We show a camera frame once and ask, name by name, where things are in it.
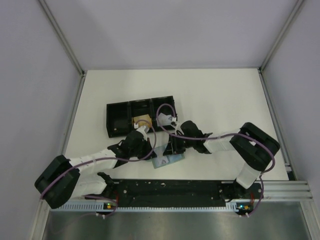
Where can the white credit cards stack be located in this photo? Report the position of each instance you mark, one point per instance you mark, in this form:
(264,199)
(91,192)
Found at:
(165,120)

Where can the aluminium corner post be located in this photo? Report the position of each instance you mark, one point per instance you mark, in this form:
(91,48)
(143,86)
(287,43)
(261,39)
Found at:
(60,36)
(289,21)

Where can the aluminium frame rail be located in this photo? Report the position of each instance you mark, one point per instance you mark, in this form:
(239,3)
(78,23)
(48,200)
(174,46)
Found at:
(286,191)

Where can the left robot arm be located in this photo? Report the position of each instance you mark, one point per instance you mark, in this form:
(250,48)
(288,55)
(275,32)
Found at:
(69,178)

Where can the white slotted cable duct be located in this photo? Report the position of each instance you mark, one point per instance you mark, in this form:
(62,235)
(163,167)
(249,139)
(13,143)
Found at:
(95,206)

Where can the black three-compartment tray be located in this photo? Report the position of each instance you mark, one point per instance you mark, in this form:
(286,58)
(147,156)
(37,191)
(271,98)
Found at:
(120,116)

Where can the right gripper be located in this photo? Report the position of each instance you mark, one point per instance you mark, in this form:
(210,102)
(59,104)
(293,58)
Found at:
(175,148)

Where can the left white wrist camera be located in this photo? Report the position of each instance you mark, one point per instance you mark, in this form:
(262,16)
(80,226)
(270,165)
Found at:
(143,129)

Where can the gold credit cards stack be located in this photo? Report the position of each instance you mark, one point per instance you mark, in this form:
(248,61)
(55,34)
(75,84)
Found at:
(142,120)

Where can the left aluminium corner post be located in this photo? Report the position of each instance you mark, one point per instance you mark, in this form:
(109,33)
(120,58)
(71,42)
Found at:
(60,36)

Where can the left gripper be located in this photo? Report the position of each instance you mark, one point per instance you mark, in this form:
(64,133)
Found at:
(147,145)

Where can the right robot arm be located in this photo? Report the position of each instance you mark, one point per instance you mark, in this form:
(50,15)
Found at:
(257,148)

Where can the right aluminium corner post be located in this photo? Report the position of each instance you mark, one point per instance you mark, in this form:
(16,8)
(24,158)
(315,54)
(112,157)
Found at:
(289,21)

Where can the green card holder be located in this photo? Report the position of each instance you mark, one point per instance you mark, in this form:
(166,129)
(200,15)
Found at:
(172,158)

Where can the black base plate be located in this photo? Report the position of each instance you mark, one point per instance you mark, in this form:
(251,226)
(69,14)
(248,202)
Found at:
(167,193)

